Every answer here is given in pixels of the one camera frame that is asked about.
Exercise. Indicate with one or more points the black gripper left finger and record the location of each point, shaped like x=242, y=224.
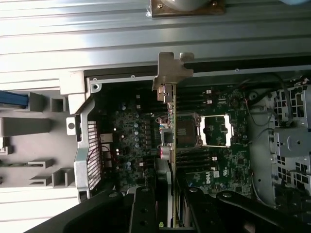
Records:
x=143, y=213

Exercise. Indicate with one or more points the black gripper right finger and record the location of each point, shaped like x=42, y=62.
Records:
x=204, y=216

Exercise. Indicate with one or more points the open grey PC case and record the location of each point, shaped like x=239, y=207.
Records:
x=82, y=155

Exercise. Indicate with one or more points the CPU socket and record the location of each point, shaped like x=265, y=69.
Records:
x=187, y=131

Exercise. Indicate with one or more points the open metal socket cover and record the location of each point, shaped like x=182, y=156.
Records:
x=228, y=128

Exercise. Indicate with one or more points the green motherboard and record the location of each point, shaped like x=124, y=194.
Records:
x=136, y=116

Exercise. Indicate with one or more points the perforated metal drive cage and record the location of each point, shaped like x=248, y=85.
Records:
x=291, y=145

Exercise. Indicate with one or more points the grey plastic parts rack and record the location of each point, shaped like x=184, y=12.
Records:
x=36, y=150

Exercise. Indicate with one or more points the blue plastic disk caddy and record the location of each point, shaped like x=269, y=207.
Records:
x=12, y=99

